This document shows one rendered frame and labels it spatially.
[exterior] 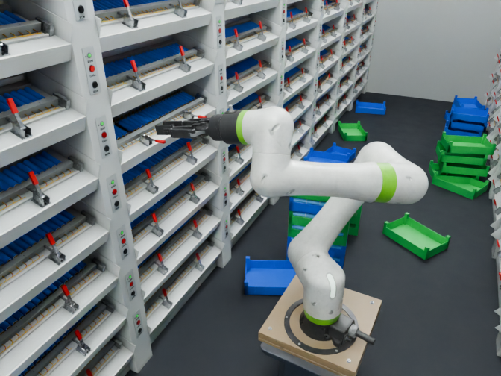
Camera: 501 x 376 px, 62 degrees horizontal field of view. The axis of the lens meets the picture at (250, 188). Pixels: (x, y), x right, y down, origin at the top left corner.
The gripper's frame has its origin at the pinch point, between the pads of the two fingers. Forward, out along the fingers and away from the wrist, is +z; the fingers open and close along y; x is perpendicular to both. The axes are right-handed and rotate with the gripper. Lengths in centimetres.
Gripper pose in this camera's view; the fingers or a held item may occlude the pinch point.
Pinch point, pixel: (168, 127)
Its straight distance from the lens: 129.4
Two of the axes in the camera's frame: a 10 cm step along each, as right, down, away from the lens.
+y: -4.5, 4.3, -7.8
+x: 1.5, 9.0, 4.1
